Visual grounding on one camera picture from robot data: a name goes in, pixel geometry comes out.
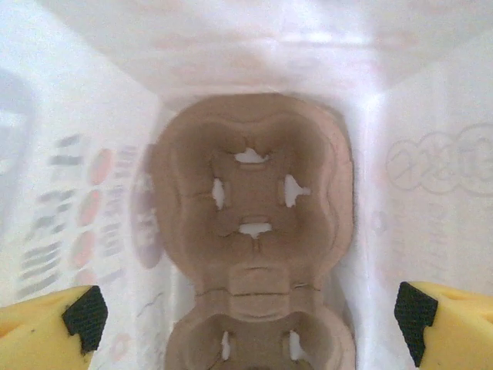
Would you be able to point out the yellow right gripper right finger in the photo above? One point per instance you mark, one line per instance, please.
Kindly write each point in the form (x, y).
(458, 331)

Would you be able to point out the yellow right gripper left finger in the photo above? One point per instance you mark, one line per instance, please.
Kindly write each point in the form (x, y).
(34, 335)

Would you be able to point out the brown pulp cup carrier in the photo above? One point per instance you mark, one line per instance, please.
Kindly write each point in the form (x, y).
(254, 192)

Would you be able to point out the white printed paper bag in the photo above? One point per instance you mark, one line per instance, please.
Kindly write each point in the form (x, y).
(269, 46)

